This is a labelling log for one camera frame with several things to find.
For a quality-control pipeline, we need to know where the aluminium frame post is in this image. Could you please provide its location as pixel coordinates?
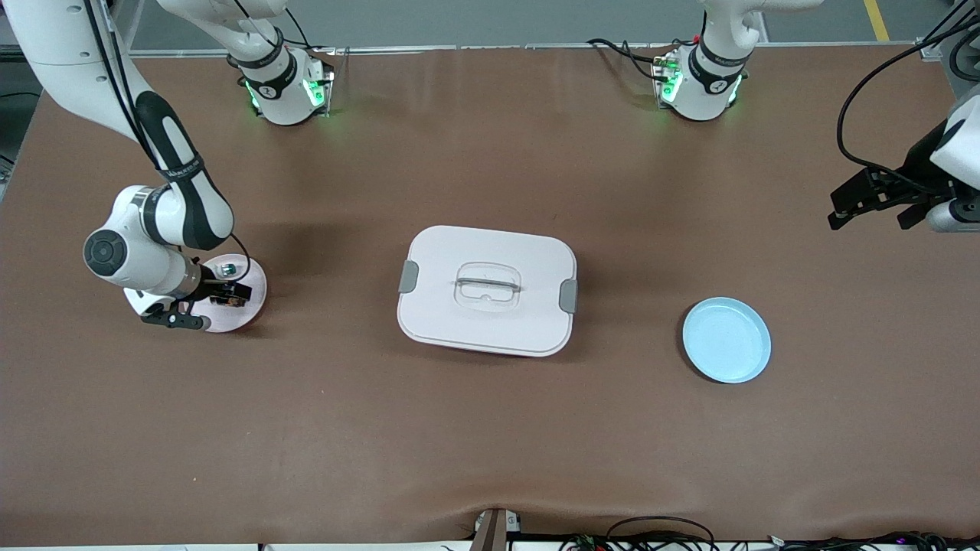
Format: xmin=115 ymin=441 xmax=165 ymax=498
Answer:
xmin=111 ymin=0 xmax=145 ymax=56
xmin=919 ymin=0 xmax=980 ymax=62

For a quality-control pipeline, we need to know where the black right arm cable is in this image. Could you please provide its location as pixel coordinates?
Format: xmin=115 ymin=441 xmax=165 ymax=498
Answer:
xmin=83 ymin=0 xmax=253 ymax=281

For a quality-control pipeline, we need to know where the white lidded box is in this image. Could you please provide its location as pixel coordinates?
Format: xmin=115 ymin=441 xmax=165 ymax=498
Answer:
xmin=397 ymin=225 xmax=579 ymax=358

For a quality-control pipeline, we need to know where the pink round plate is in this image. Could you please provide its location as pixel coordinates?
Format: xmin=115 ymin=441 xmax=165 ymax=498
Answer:
xmin=186 ymin=254 xmax=268 ymax=334

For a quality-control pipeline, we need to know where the black cable loop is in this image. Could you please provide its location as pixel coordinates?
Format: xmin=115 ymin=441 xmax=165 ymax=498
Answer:
xmin=605 ymin=516 xmax=717 ymax=551

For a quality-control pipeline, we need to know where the black cable bundle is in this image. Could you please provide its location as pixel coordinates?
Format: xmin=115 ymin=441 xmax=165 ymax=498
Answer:
xmin=766 ymin=530 xmax=980 ymax=551

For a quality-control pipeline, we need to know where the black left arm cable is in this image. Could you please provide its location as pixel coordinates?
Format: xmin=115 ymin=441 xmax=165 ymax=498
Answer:
xmin=836 ymin=23 xmax=980 ymax=175

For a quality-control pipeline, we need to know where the brown mounting bar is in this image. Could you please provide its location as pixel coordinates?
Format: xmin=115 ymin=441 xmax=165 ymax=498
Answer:
xmin=470 ymin=509 xmax=523 ymax=551

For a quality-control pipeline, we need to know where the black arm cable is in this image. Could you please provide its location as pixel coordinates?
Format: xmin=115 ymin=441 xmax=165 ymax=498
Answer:
xmin=836 ymin=23 xmax=980 ymax=175
xmin=83 ymin=0 xmax=253 ymax=281

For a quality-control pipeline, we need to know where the light blue round plate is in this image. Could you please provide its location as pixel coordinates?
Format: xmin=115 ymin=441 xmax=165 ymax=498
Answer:
xmin=682 ymin=297 xmax=773 ymax=384

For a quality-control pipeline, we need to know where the black base cable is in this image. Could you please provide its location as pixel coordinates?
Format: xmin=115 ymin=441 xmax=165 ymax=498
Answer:
xmin=588 ymin=38 xmax=676 ymax=82

